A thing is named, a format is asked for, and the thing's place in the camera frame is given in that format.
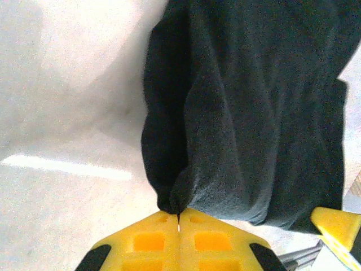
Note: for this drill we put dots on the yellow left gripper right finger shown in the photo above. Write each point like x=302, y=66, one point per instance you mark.
x=214, y=242

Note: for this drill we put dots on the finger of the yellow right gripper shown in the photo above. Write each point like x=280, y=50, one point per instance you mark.
x=335, y=226

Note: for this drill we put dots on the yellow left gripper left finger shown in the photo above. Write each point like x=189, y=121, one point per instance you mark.
x=146, y=242

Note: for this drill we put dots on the black t-shirt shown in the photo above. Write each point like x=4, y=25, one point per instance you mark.
x=253, y=113

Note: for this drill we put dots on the aluminium profile frame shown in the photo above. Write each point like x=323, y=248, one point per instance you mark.
x=299, y=255

